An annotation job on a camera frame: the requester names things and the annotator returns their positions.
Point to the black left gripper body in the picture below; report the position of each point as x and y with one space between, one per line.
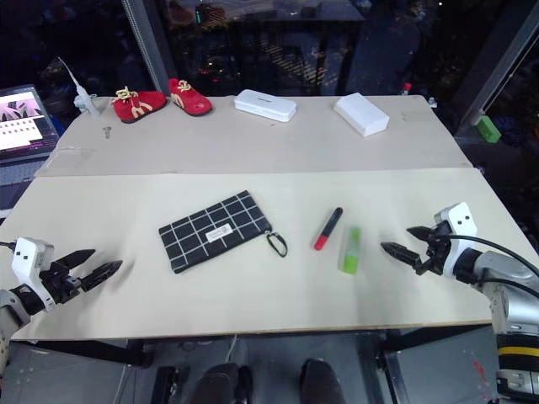
59 283

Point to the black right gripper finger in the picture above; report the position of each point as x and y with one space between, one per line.
419 232
400 251

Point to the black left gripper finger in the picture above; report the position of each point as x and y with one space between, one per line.
75 257
102 272

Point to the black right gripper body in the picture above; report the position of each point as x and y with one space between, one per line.
434 251

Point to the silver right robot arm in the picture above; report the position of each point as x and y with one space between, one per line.
503 294

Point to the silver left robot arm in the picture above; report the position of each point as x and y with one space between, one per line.
9 313

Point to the black grid-pattern pouch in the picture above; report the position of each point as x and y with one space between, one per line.
214 231

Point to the black metal ring loop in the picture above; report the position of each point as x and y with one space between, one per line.
278 244

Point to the white flat rectangular case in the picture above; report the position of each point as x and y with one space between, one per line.
265 105

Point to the green highlighter tube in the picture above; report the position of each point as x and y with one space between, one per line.
350 251

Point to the black red marker pen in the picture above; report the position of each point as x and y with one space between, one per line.
328 229

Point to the green block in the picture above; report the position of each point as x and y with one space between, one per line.
487 129

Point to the small grey metal part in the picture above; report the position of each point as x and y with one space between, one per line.
107 131

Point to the white rectangular box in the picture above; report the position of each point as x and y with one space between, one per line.
361 113

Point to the laptop with lit screen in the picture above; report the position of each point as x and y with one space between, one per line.
23 130

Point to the small red capped bottle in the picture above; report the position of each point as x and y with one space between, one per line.
407 87

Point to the dark rounded shape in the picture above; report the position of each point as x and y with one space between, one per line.
321 382
219 384

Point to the grey white nozzle tool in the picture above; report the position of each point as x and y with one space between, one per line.
84 99

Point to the red shoe with yellow laces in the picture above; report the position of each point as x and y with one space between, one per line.
139 105
188 99

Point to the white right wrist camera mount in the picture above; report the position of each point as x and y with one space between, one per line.
458 235

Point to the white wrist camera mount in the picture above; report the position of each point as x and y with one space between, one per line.
28 264
458 235

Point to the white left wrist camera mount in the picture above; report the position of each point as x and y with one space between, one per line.
28 264

